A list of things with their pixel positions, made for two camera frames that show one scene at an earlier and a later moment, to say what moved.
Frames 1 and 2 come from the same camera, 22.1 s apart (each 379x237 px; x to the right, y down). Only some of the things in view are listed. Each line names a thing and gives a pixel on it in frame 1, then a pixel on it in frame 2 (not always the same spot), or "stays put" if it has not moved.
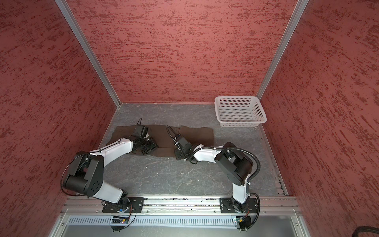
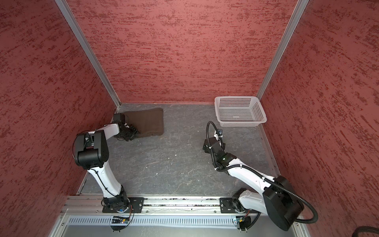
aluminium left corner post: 90,51 stays put
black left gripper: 153,146 to 134,132
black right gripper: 176,153 to 205,147
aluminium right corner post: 301,6 stays put
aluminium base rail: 75,206 stays put
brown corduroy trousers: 199,137 to 148,123
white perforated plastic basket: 239,111 stays put
